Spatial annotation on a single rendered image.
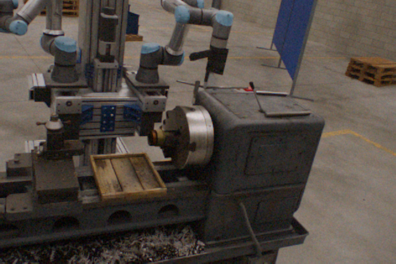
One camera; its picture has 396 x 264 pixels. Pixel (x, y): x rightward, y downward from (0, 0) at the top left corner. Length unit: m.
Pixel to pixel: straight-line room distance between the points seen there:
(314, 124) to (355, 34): 11.17
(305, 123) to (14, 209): 1.36
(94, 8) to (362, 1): 11.30
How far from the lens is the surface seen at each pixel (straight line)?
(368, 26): 12.90
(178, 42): 2.28
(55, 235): 1.84
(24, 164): 1.95
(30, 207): 1.68
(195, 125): 1.77
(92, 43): 2.42
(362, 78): 9.37
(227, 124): 1.77
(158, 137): 1.82
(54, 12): 2.31
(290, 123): 1.92
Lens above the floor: 1.89
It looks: 22 degrees down
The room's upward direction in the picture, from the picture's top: 10 degrees clockwise
